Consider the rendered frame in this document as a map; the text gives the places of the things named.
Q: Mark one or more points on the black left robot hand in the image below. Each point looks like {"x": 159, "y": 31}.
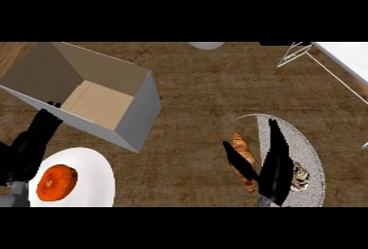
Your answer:
{"x": 29, "y": 146}

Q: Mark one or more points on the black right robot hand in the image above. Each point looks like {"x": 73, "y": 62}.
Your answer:
{"x": 276, "y": 165}

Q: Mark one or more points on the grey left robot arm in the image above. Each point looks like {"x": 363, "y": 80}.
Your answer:
{"x": 14, "y": 194}

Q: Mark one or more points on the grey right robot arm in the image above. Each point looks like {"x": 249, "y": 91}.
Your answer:
{"x": 266, "y": 202}

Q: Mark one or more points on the grey oval placemat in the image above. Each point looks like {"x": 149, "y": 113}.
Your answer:
{"x": 307, "y": 155}

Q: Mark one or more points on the golden brown croissant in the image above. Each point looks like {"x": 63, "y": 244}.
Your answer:
{"x": 243, "y": 150}

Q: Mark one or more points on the brown and white cupcake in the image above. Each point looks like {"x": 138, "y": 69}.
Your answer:
{"x": 301, "y": 177}

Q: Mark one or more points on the orange persimmon fruit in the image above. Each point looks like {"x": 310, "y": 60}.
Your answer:
{"x": 57, "y": 182}

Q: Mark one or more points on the white plate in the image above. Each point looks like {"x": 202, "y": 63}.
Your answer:
{"x": 91, "y": 181}

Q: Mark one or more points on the open grey wooden drawer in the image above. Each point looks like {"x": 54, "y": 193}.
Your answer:
{"x": 91, "y": 90}

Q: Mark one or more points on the white round object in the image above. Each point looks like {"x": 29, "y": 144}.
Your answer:
{"x": 206, "y": 45}

